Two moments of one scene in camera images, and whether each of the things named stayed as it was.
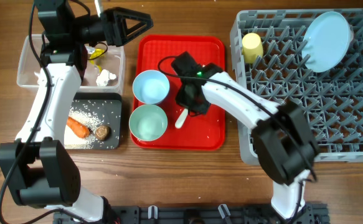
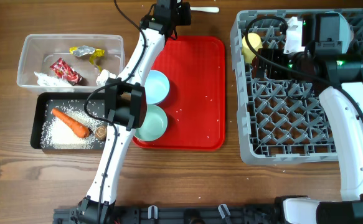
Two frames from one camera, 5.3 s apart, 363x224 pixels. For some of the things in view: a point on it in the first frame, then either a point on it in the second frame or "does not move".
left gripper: [117, 32] to [187, 14]
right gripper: [203, 109] to [274, 55]
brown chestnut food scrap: [103, 132] does not move
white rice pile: [73, 141] does not move
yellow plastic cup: [252, 47] does not move
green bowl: [147, 122] does not move
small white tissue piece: [103, 79] does not move
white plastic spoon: [181, 118] to [206, 9]
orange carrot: [80, 130] does not move
